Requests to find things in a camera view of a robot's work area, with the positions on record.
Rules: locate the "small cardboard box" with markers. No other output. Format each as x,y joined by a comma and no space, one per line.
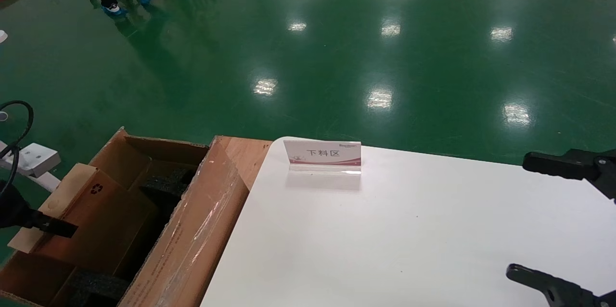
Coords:
106,220

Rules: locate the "acrylic sign with Chinese text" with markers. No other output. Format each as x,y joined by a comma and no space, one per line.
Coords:
322,153

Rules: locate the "black foam insert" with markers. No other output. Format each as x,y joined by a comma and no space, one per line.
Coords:
98,287
168,184

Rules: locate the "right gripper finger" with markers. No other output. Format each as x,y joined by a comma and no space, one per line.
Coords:
568,165
563,292

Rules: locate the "large cardboard box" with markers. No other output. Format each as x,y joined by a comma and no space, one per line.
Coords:
202,230

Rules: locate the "white round object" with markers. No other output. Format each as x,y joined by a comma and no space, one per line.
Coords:
3,36

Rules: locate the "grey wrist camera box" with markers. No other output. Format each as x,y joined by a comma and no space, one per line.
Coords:
38,159

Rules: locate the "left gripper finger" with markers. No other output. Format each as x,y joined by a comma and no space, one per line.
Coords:
55,226

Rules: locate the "grey floor disc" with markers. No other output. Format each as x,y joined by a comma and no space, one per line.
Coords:
3,116

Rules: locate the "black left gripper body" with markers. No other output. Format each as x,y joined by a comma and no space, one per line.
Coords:
12,208

